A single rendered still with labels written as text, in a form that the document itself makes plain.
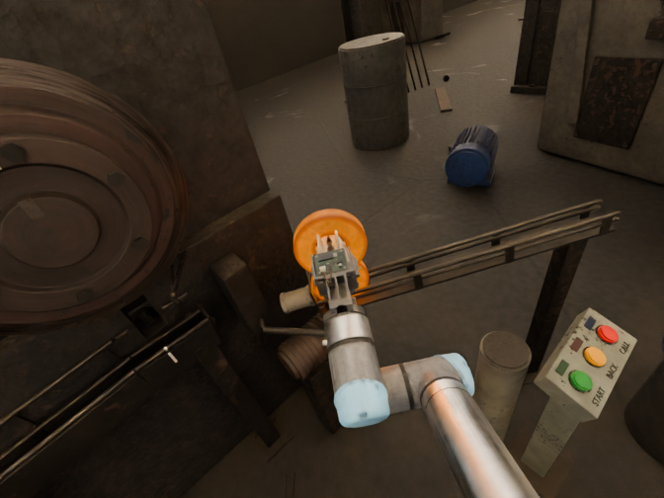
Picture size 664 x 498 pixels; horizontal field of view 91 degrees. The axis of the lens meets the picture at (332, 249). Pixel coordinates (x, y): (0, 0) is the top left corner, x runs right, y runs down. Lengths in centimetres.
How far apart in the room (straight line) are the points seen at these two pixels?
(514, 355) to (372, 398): 57
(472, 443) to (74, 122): 72
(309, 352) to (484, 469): 66
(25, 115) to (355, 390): 61
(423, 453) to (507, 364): 56
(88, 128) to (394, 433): 129
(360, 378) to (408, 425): 95
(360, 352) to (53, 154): 53
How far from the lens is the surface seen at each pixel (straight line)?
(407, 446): 141
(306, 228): 65
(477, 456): 47
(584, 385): 88
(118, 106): 72
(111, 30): 88
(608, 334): 98
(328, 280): 56
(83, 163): 64
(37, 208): 64
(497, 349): 99
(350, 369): 50
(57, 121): 68
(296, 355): 100
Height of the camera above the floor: 133
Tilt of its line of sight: 38 degrees down
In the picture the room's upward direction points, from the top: 14 degrees counter-clockwise
